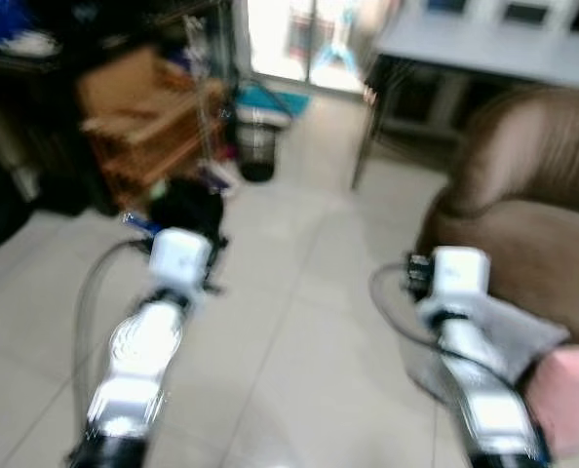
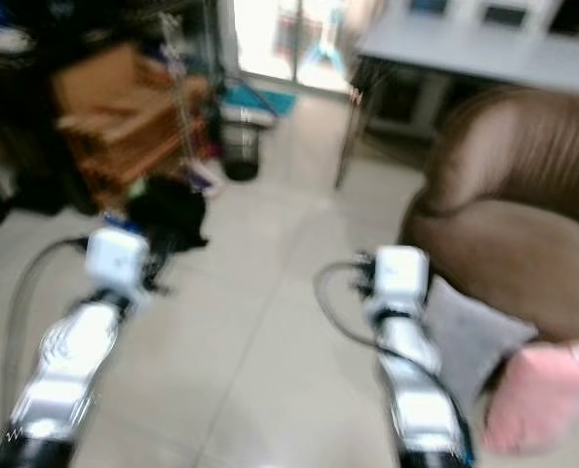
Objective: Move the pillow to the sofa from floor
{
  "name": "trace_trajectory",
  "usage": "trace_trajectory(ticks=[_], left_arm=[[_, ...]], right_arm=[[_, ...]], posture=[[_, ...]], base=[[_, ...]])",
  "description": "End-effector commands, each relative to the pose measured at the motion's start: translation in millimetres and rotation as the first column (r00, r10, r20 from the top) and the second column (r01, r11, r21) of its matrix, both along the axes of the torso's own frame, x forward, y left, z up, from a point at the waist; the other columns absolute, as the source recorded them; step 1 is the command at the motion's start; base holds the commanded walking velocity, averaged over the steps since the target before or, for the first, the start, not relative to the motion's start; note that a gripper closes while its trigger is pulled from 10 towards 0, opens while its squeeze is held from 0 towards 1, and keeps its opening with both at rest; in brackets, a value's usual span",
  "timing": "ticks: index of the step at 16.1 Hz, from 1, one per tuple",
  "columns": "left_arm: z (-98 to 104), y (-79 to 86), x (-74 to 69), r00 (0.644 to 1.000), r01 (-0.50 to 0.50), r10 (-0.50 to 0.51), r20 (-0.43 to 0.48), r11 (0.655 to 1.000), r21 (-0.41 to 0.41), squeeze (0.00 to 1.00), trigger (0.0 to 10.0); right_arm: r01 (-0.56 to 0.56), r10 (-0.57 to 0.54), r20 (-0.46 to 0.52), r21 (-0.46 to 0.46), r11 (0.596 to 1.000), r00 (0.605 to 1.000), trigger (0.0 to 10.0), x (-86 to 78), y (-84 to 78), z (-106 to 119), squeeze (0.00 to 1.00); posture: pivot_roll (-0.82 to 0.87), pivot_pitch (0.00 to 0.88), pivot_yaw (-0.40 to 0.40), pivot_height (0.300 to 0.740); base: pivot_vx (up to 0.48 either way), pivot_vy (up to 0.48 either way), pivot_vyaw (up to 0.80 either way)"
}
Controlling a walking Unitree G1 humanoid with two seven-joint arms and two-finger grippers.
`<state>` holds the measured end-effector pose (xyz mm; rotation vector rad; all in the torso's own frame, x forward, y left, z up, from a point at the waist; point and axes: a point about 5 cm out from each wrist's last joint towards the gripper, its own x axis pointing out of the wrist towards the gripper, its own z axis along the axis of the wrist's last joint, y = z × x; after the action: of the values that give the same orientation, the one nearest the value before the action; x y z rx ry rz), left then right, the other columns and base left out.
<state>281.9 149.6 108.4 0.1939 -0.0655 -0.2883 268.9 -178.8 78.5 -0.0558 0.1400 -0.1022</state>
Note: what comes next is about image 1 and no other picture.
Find black waste bin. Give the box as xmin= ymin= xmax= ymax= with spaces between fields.
xmin=233 ymin=107 xmax=282 ymax=184

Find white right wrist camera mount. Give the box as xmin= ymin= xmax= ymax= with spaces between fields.
xmin=431 ymin=247 xmax=492 ymax=305

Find dark monitor screen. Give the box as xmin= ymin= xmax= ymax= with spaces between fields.
xmin=421 ymin=0 xmax=472 ymax=16
xmin=499 ymin=0 xmax=555 ymax=29

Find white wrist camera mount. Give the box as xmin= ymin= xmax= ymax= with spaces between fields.
xmin=431 ymin=247 xmax=492 ymax=305
xmin=148 ymin=228 xmax=213 ymax=294

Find bright glass door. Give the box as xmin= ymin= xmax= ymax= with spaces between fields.
xmin=245 ymin=0 xmax=390 ymax=96

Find brown cardboard crate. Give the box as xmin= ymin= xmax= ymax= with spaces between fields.
xmin=75 ymin=43 xmax=234 ymax=212

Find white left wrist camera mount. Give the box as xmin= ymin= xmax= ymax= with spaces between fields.
xmin=148 ymin=228 xmax=213 ymax=294

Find brown suede sofa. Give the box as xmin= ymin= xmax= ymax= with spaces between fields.
xmin=411 ymin=86 xmax=579 ymax=348

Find pink pillow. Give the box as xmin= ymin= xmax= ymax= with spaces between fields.
xmin=521 ymin=345 xmax=579 ymax=461

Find thin metal stand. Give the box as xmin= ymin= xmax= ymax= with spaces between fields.
xmin=180 ymin=14 xmax=234 ymax=188

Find grey table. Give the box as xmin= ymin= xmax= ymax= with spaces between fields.
xmin=352 ymin=0 xmax=579 ymax=192

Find teal floor mat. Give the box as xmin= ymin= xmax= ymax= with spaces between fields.
xmin=235 ymin=82 xmax=312 ymax=120

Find grey pillow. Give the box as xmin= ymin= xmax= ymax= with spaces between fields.
xmin=406 ymin=291 xmax=571 ymax=403

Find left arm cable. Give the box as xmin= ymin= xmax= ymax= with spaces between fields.
xmin=69 ymin=238 xmax=156 ymax=430

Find blue and white bundle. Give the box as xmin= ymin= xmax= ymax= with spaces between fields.
xmin=0 ymin=0 xmax=62 ymax=57

